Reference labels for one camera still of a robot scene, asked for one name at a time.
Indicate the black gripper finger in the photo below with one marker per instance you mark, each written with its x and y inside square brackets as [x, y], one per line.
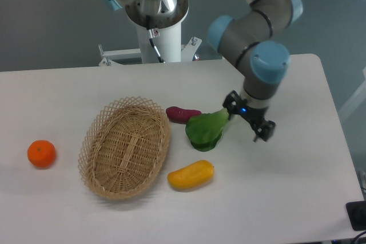
[264, 131]
[232, 104]

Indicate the purple sweet potato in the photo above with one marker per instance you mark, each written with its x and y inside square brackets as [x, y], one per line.
[179, 115]

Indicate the white table leg bar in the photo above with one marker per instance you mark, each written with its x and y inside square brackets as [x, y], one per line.
[353, 102]

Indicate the green bok choy vegetable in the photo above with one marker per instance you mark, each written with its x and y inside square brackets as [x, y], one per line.
[205, 130]

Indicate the white pedestal base frame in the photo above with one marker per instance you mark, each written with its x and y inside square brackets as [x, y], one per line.
[188, 52]

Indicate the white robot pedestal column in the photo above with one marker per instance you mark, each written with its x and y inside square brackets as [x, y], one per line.
[158, 22]

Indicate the woven wicker basket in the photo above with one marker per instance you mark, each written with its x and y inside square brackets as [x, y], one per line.
[124, 148]

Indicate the orange mandarin fruit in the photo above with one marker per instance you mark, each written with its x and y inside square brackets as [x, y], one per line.
[41, 154]

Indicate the black device at table edge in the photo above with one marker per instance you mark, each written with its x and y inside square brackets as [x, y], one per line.
[356, 215]

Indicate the yellow bell pepper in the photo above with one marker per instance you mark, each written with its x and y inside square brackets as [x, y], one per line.
[191, 176]

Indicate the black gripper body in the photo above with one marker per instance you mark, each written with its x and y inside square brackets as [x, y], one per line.
[255, 116]

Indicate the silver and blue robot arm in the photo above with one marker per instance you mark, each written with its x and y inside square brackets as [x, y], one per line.
[245, 43]

